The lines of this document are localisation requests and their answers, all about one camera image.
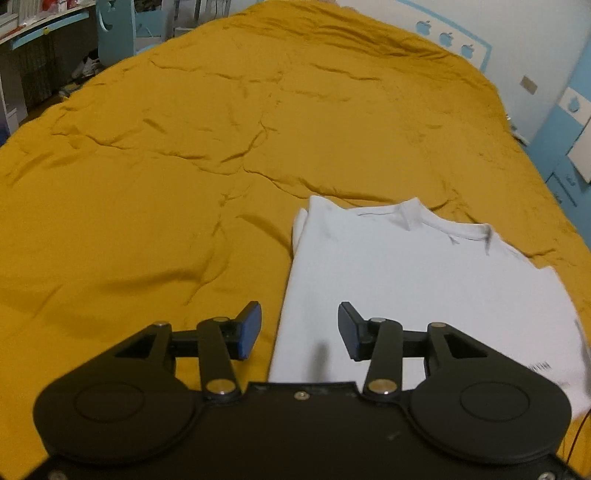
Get white wardrobe door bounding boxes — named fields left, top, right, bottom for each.
left=566, top=133, right=591, bottom=184

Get mustard yellow quilt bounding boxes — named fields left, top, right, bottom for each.
left=0, top=0, right=591, bottom=480

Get white sneakers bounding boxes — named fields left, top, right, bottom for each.
left=71, top=55, right=103, bottom=79

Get light blue chair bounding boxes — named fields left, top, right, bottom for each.
left=96, top=0, right=177, bottom=70

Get white printed sweatshirt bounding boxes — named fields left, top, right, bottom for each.
left=268, top=195, right=591, bottom=428

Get white blue headboard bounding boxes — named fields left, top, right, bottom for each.
left=339, top=0, right=493, bottom=71

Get blue white wardrobe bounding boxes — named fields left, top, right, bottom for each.
left=526, top=60, right=591, bottom=209

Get red cable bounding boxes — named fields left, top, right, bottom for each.
left=565, top=408, right=591, bottom=463

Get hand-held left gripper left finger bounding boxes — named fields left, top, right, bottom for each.
left=113, top=301, right=263, bottom=401

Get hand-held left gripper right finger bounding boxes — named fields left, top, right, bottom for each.
left=338, top=301, right=490, bottom=402

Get white blue desk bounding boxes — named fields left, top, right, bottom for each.
left=0, top=0, right=100, bottom=136

